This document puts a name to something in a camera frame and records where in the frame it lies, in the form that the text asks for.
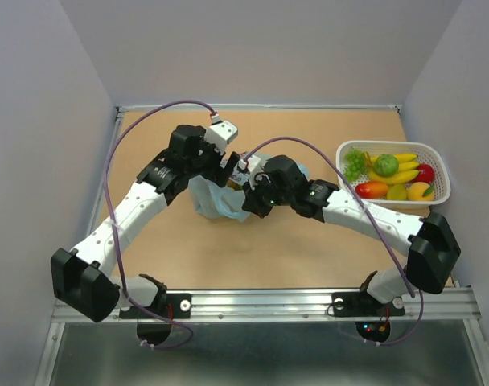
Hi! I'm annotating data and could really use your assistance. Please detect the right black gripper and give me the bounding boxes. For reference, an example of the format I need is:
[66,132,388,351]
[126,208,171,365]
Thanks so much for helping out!
[241,172,294,219]

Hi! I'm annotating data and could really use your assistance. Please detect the blue plastic bag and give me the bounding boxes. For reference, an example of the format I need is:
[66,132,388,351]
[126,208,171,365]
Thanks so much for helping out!
[187,150,312,221]

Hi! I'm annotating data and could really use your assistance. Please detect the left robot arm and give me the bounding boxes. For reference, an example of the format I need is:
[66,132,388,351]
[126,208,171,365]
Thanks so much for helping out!
[51,121,240,322]

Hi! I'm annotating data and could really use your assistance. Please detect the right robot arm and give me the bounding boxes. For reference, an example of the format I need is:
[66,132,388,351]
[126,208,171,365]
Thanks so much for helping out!
[238,155,461,314]

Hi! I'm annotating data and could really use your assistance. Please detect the green round fruit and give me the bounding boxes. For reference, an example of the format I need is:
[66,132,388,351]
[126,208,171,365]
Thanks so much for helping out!
[373,154,399,177]

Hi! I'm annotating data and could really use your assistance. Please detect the green grapes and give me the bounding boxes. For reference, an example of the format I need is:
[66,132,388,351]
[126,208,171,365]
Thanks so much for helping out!
[344,148,367,183]

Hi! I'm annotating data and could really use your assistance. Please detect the red orange mango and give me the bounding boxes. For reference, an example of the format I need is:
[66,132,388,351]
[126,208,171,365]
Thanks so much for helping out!
[355,181,389,199]

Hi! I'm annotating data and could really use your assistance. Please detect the yellow green starfruit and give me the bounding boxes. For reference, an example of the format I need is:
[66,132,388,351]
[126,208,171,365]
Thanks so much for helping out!
[386,184,408,201]

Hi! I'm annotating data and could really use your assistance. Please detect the yellow bananas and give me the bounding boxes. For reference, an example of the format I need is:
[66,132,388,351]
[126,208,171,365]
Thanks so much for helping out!
[368,153,420,185]

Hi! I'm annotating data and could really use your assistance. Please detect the white perforated basket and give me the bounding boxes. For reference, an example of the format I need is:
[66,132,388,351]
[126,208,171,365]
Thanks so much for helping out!
[335,140,451,210]

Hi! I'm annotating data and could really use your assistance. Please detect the orange peach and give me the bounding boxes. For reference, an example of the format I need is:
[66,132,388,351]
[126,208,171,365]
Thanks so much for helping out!
[407,182,435,202]

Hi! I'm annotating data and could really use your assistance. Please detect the red apple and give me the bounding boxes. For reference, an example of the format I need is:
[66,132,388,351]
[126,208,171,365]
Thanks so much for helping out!
[413,163,435,184]

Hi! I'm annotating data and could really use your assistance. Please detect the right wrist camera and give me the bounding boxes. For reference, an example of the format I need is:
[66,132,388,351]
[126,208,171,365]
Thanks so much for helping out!
[236,155,265,189]

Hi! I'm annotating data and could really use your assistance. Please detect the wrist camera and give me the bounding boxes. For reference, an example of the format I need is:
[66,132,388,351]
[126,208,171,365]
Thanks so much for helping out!
[236,155,265,189]
[204,117,238,154]

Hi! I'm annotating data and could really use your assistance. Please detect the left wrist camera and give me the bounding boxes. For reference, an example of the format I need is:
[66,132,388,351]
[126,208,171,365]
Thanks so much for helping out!
[204,117,238,154]

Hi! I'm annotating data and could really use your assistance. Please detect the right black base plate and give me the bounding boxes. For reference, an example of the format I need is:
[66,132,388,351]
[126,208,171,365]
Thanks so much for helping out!
[331,291,405,318]

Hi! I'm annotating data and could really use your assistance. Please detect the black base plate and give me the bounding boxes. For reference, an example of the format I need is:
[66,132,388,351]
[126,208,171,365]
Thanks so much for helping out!
[331,291,405,318]
[119,293,192,319]

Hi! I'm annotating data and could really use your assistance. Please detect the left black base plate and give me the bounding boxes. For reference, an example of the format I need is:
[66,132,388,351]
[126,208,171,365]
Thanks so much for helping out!
[119,293,192,319]

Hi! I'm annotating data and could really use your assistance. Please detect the aluminium mounting rail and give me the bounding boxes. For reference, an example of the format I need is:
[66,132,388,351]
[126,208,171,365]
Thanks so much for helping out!
[52,286,479,324]

